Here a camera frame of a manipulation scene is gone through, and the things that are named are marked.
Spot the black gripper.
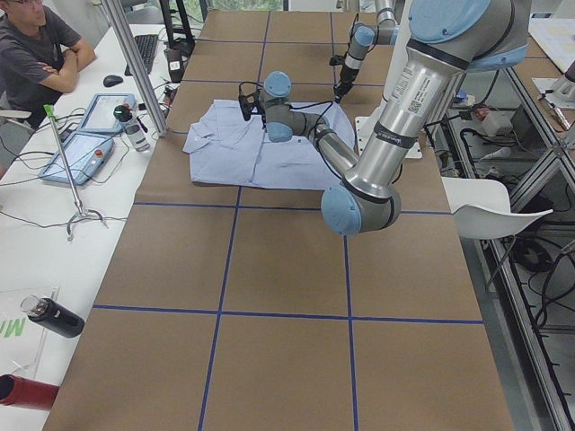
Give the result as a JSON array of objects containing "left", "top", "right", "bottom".
[
  {"left": 330, "top": 55, "right": 356, "bottom": 97},
  {"left": 238, "top": 82, "right": 265, "bottom": 120}
]

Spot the blue striped button shirt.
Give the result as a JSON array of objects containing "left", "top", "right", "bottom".
[{"left": 183, "top": 99, "right": 337, "bottom": 190}]

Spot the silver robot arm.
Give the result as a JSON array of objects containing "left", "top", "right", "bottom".
[
  {"left": 238, "top": 1, "right": 531, "bottom": 235},
  {"left": 329, "top": 1, "right": 399, "bottom": 103}
]

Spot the black keyboard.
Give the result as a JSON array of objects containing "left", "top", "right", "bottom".
[{"left": 134, "top": 34, "right": 159, "bottom": 75}]

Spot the clear water bottle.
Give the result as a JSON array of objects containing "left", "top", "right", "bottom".
[{"left": 113, "top": 104, "right": 150, "bottom": 152}]

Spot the black computer mouse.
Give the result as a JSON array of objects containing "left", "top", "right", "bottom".
[{"left": 102, "top": 75, "right": 123, "bottom": 88}]

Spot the far teach pendant tablet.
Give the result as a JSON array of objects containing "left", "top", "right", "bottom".
[{"left": 76, "top": 93, "right": 136, "bottom": 136}]

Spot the teach pendant tablet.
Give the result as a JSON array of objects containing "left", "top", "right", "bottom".
[
  {"left": 38, "top": 132, "right": 114, "bottom": 186},
  {"left": 76, "top": 93, "right": 136, "bottom": 136}
]

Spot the near teach pendant tablet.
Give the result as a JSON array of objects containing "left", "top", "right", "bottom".
[{"left": 38, "top": 132, "right": 114, "bottom": 186}]

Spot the white plastic chair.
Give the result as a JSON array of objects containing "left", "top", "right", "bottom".
[{"left": 442, "top": 177, "right": 553, "bottom": 240}]

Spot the metal reacher grabber tool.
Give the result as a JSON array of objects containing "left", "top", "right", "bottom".
[{"left": 43, "top": 104, "right": 107, "bottom": 242}]

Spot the brown paper table cover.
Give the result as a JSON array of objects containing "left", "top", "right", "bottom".
[{"left": 45, "top": 11, "right": 513, "bottom": 430}]

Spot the seated person grey shirt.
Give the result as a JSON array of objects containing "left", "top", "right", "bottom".
[{"left": 1, "top": 1, "right": 96, "bottom": 128}]

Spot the black thermos bottle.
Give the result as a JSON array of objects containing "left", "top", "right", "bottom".
[{"left": 21, "top": 295, "right": 84, "bottom": 339}]

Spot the red bottle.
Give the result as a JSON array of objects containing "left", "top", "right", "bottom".
[{"left": 1, "top": 374, "right": 59, "bottom": 410}]

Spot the grey aluminium frame post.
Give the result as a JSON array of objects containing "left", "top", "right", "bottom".
[{"left": 101, "top": 0, "right": 168, "bottom": 137}]

